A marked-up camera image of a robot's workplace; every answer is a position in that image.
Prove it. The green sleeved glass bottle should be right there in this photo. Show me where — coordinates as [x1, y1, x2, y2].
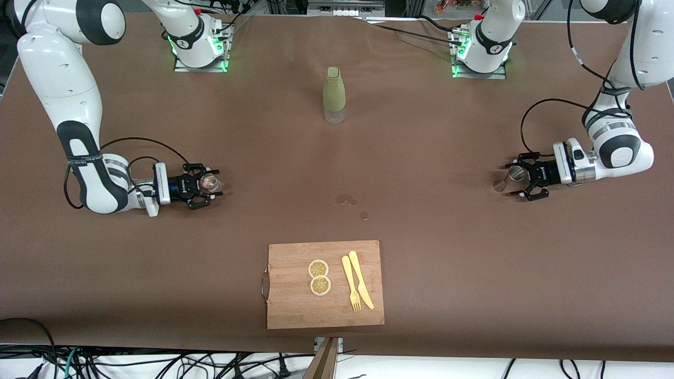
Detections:
[322, 66, 346, 125]

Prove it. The wooden post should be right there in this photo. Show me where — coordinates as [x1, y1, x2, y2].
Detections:
[303, 337, 340, 379]

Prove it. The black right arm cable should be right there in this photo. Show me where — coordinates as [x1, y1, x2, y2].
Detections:
[63, 137, 191, 209]

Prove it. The teal cable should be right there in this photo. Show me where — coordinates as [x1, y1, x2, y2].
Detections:
[62, 347, 80, 379]

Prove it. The wooden cutting board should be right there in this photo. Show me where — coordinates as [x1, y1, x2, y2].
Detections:
[261, 240, 385, 330]

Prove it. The yellow plastic knife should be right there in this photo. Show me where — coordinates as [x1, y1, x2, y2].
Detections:
[348, 251, 375, 310]

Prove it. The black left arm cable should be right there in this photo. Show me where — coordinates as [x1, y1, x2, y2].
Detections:
[520, 0, 640, 158]

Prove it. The orange plastic item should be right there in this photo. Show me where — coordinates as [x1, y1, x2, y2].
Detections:
[434, 0, 485, 14]

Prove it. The steel jigger measuring cup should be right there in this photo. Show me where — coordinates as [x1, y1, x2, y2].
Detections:
[492, 165, 526, 193]

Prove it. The black arm base cable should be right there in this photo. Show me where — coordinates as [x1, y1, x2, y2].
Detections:
[369, 15, 465, 47]

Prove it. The yellow plastic fork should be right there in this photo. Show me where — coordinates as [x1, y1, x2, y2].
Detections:
[342, 255, 362, 312]

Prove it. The clear glass shaker cup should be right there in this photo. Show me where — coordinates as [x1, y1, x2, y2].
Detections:
[199, 169, 224, 193]

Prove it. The black looped floor cable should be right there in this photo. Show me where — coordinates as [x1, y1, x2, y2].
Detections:
[0, 317, 58, 379]

